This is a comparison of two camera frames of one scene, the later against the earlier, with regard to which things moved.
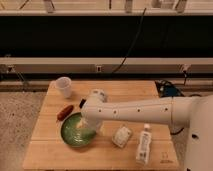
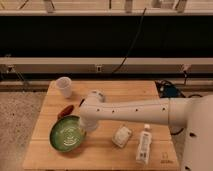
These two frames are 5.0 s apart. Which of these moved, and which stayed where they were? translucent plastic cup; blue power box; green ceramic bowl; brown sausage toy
Moved: green ceramic bowl
Stayed: blue power box; translucent plastic cup; brown sausage toy
